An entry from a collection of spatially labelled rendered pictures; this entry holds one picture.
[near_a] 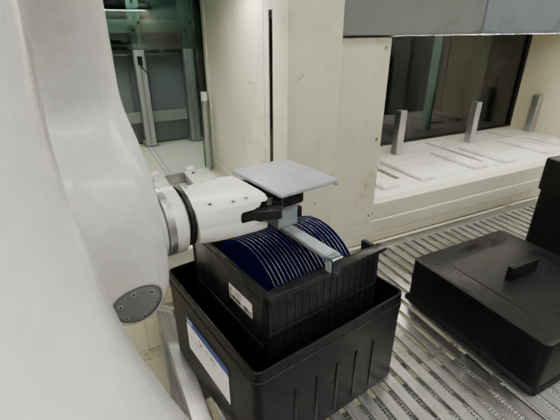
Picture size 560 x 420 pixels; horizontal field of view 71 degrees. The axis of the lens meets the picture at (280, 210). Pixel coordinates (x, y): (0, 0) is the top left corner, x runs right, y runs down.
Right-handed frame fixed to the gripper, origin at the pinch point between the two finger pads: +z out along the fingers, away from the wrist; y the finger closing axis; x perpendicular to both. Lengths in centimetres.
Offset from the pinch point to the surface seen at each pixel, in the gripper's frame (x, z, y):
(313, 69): 13.8, 21.5, -18.6
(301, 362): -17.9, -7.0, 13.7
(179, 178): -20, 10, -66
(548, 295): -23, 42, 24
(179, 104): -7, 32, -113
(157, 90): -1, 24, -115
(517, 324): -23.2, 29.8, 24.4
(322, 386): -25.1, -2.7, 13.5
